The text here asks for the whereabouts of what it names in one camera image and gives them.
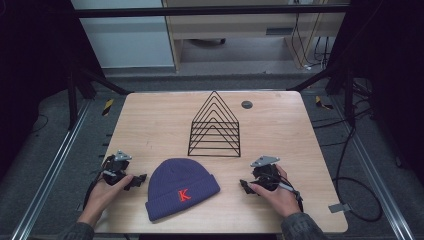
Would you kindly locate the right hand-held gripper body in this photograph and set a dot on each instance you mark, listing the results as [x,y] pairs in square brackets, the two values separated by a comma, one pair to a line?
[265,175]

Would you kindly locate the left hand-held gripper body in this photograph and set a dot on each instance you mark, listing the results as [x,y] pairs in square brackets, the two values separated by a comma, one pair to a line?
[115,170]

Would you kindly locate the purple knit beanie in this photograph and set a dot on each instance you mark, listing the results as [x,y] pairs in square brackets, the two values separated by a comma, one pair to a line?
[178,186]

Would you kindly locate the person's right hand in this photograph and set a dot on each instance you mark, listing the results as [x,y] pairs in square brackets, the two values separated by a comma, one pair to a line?
[283,198]

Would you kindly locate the person's left hand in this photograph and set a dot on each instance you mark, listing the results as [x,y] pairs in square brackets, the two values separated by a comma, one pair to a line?
[100,198]

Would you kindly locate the yellow black hazard tape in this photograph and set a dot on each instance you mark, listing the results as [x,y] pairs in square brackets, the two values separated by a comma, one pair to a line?
[107,107]
[320,102]

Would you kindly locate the black metal stand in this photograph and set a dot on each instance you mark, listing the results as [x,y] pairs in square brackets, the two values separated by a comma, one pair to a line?
[72,100]
[348,96]

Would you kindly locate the white cabinet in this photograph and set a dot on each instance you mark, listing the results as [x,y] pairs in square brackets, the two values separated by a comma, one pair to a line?
[126,43]

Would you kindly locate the light wooden desk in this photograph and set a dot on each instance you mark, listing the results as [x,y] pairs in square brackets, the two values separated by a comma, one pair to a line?
[233,28]

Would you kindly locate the black horizontal bar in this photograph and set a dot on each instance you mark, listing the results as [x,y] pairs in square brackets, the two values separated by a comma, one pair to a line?
[200,11]

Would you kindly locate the aluminium rail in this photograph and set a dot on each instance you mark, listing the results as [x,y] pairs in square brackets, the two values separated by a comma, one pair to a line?
[50,173]
[376,173]

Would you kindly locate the grey metal bracket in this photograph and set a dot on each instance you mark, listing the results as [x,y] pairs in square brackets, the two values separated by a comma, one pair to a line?
[339,208]

